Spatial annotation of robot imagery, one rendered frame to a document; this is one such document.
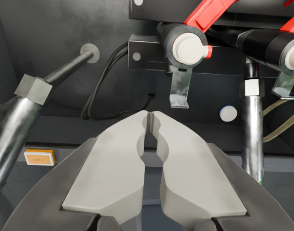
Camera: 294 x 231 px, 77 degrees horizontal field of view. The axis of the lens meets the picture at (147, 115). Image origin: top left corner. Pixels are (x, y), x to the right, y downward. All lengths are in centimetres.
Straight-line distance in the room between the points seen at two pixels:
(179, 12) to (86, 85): 27
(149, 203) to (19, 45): 61
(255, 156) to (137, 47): 18
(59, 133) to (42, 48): 18
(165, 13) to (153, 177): 65
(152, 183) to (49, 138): 46
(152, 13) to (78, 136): 29
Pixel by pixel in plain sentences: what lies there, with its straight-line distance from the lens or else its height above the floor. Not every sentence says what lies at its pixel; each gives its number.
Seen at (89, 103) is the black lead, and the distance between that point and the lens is 25.
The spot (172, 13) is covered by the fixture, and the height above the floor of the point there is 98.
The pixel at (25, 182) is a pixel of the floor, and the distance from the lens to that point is 219.
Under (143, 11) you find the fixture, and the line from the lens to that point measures 26.
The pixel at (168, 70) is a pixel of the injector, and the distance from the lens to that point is 18.
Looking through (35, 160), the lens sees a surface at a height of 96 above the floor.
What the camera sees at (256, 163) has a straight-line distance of 20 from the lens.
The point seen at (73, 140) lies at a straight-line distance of 42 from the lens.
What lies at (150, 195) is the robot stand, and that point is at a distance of 74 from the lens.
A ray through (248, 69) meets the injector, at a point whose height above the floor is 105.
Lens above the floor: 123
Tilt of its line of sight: 61 degrees down
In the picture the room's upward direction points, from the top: 179 degrees clockwise
